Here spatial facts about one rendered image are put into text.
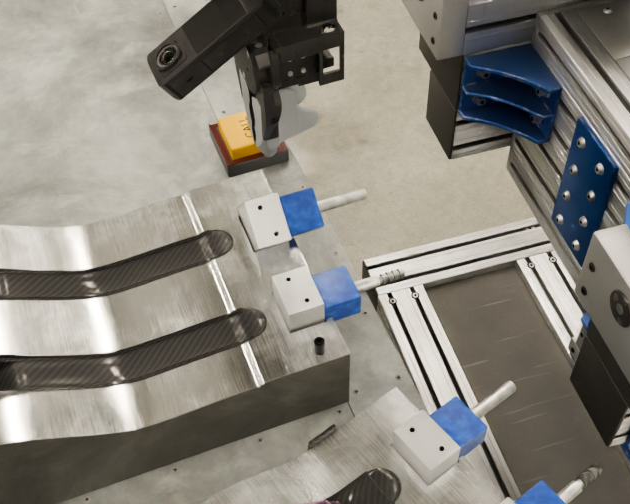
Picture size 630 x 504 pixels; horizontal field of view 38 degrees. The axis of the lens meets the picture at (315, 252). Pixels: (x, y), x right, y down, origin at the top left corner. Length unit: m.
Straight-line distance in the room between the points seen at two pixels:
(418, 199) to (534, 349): 0.62
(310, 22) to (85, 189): 0.47
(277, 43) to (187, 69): 0.08
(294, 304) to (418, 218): 1.31
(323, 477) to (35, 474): 0.26
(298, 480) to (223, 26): 0.40
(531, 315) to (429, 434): 0.94
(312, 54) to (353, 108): 1.64
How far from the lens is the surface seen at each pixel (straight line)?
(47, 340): 0.90
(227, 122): 1.17
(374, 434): 0.87
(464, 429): 0.87
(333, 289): 0.90
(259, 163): 1.15
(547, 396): 1.68
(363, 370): 0.97
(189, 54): 0.77
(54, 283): 0.96
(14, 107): 1.31
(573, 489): 0.87
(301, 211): 0.95
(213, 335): 0.91
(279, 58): 0.78
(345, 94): 2.46
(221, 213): 0.99
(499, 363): 1.70
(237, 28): 0.76
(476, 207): 2.20
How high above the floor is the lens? 1.63
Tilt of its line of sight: 51 degrees down
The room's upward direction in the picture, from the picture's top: 2 degrees counter-clockwise
